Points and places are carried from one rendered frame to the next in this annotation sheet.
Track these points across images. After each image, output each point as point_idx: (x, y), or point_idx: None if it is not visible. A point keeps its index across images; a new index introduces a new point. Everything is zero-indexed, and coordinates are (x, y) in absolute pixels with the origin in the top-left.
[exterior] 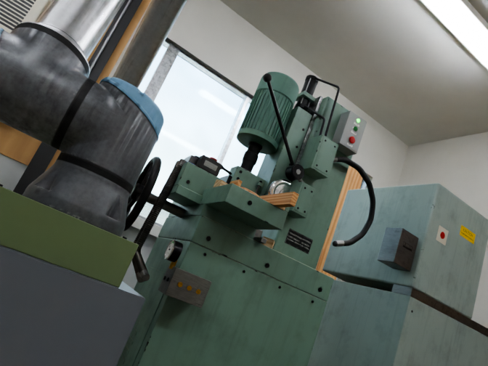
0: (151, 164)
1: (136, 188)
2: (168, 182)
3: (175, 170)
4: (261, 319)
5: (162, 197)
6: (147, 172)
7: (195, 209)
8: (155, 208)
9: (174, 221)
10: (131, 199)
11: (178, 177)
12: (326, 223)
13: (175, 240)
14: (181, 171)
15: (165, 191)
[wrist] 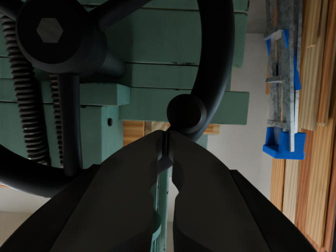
0: (64, 167)
1: (17, 38)
2: (19, 105)
3: (28, 146)
4: None
5: (7, 56)
6: (62, 131)
7: (40, 72)
8: (0, 11)
9: (155, 51)
10: (202, 23)
11: (18, 125)
12: None
13: (86, 2)
14: (17, 142)
15: (13, 76)
